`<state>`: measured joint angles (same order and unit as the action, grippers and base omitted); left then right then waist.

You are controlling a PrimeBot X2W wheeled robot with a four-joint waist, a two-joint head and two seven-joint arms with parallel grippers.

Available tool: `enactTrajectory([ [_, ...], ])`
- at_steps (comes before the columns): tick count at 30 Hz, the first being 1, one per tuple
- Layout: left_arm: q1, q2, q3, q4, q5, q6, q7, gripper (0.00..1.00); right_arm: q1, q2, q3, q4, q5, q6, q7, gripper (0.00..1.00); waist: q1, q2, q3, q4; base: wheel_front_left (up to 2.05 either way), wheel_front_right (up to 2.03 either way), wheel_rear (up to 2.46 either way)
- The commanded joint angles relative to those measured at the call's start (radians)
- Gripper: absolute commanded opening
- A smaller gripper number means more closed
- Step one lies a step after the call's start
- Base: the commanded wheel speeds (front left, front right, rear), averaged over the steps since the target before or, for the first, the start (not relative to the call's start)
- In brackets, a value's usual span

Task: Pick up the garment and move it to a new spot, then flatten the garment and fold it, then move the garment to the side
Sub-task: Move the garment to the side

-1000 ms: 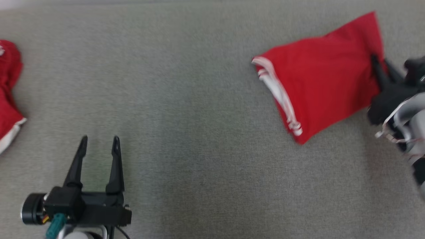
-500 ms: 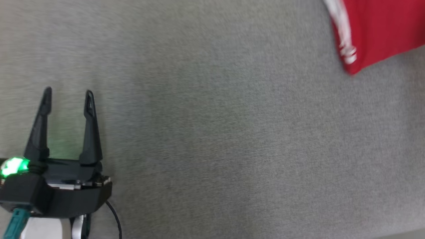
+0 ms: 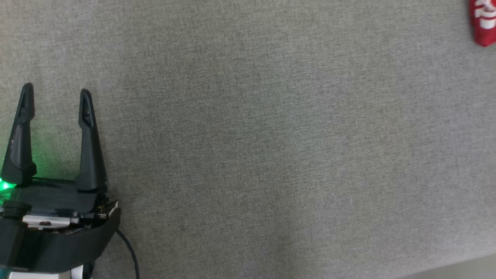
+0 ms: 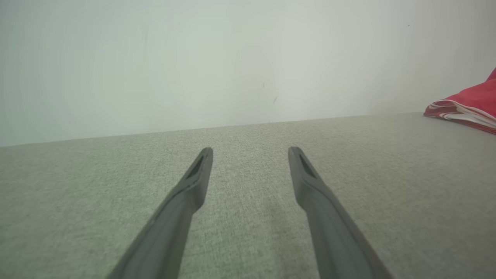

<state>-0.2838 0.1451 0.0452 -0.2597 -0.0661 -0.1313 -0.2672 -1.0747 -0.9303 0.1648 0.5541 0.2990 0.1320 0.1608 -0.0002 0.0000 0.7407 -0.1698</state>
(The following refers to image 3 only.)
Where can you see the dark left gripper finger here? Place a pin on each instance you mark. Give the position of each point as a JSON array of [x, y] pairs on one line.
[[91, 162], [21, 151]]

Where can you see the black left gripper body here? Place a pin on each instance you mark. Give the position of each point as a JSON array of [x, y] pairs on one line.
[[69, 240]]

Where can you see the red basketball jersey white sleeves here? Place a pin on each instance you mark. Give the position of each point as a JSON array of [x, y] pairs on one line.
[[484, 31]]

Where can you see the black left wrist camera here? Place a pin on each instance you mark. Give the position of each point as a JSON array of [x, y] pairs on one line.
[[15, 210]]

